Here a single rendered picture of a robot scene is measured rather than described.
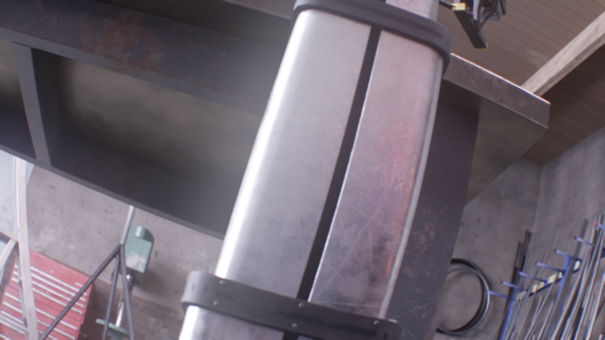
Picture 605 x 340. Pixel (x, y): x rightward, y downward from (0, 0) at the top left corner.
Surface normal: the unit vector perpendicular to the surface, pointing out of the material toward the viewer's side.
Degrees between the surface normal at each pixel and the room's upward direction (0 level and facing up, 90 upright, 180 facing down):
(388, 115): 90
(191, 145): 180
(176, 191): 90
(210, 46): 90
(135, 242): 90
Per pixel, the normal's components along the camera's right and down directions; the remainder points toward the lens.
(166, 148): -0.27, 0.89
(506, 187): 0.18, -0.32
